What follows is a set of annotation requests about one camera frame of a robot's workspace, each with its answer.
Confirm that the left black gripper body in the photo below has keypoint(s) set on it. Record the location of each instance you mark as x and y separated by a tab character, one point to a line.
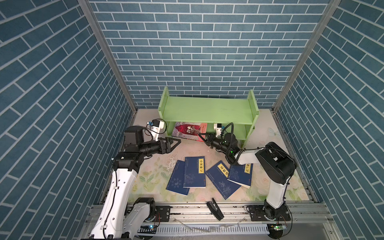
162	150

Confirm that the blue book far left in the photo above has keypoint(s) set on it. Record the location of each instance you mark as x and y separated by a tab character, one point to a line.
176	182

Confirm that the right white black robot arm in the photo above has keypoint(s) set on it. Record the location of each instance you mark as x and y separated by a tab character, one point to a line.
277	164

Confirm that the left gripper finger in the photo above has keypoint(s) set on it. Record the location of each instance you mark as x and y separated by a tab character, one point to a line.
173	140
173	145

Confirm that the green wooden two-tier shelf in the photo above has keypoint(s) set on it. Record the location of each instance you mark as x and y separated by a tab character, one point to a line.
242	112

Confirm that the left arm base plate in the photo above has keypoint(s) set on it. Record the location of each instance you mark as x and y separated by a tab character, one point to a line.
162	214

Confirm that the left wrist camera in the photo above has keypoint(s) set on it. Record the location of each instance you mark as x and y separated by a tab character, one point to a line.
157	127

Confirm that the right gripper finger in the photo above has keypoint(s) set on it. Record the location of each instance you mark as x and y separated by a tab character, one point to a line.
205	135
203	139

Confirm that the blue book yellow label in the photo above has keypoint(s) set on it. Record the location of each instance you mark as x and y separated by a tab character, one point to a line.
241	175
194	172

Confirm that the red Hamlet picture book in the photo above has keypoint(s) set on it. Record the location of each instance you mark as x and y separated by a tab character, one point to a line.
189	131

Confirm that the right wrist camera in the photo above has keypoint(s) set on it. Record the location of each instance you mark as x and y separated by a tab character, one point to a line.
219	129

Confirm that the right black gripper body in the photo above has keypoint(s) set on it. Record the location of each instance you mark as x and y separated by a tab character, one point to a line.
211	142

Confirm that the blue book centre bottom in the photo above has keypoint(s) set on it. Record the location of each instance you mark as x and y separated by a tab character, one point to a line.
218	175

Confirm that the black stapler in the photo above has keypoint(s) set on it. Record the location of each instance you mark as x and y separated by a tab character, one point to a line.
215	209

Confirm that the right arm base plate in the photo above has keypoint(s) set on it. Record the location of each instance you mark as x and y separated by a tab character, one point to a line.
260	213

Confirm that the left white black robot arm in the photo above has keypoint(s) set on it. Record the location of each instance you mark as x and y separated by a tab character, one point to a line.
114	223

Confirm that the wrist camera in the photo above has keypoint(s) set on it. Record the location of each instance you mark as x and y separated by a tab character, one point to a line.
219	129
157	127

